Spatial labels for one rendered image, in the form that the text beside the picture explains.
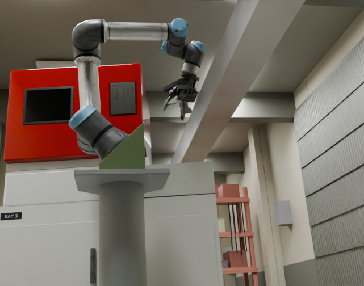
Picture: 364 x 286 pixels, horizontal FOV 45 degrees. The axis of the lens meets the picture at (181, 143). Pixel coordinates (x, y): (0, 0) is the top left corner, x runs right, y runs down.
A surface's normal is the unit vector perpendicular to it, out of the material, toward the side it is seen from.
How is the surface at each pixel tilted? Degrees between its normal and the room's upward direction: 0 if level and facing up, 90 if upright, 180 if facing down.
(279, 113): 90
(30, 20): 180
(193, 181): 90
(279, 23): 180
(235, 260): 90
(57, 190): 90
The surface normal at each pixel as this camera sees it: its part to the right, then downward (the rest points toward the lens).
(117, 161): 0.15, -0.35
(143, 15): 0.06, 0.94
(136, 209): 0.67, -0.29
